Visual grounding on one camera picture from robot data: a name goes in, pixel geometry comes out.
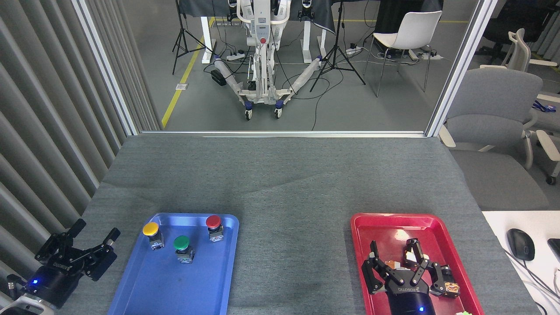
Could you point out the white power strip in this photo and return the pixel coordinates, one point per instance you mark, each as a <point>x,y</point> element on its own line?
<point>353,50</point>
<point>235,56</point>
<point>431,56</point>

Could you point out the red plastic tray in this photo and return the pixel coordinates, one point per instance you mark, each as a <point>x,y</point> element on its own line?
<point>380,227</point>

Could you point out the silver post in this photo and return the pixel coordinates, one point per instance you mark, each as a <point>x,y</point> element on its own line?
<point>460,65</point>
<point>105,65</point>

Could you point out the flat black device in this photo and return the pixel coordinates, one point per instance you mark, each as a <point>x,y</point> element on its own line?
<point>555,247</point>

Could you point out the white-legged desk with black cloth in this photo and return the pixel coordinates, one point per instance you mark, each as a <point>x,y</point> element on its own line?
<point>206,39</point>

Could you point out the black switch with orange base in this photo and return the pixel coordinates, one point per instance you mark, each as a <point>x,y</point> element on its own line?
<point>452,288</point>

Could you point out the white stand on wheels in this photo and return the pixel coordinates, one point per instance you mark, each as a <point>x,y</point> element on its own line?
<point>262,26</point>

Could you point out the black and white switch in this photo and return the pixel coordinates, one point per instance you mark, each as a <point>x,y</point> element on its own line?
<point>410,253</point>

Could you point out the black computer mouse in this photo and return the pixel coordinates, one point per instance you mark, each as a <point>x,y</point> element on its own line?
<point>520,244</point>

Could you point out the white-armed office chair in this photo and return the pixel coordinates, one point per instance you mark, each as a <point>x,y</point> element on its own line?
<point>549,146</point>

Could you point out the silver horizontal rail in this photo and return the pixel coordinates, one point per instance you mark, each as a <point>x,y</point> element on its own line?
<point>284,133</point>

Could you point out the white plastic chair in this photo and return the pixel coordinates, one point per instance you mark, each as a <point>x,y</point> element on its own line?
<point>415,28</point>

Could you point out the black foot pedal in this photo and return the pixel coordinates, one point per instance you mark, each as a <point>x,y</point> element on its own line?
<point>218,78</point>

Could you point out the grey felt table cover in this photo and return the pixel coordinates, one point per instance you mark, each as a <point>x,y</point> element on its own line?
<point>284,197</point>

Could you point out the silver floor plate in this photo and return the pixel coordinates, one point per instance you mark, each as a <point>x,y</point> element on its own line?
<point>181,86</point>

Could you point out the black tripod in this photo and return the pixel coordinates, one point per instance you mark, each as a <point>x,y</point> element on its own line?
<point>336,49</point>
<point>180,33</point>

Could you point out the yellow push button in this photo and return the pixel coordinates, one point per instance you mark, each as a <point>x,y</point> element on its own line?
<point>150,228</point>

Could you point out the white and orange switch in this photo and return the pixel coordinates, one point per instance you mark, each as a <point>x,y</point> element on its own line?
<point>392,264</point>

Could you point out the black office chair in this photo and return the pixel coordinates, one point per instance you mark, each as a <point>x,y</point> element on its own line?
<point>516,17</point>

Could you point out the white desk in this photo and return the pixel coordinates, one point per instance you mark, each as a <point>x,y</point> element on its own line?
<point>498,223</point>

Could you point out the grey office chair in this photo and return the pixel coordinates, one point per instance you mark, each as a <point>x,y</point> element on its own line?
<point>494,100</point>

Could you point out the white office chair with headrest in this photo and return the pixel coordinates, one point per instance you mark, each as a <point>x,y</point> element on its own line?
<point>519,54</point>

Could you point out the red push button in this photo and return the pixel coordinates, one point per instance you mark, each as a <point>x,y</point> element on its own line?
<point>213,221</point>

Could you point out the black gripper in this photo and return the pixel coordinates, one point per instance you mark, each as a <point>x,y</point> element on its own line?
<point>50,284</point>
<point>411,302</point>

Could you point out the green push button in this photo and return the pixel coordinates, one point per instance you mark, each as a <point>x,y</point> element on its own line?
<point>181,243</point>

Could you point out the blue plastic tray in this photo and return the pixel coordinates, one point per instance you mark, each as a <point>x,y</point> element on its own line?
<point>210,271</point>

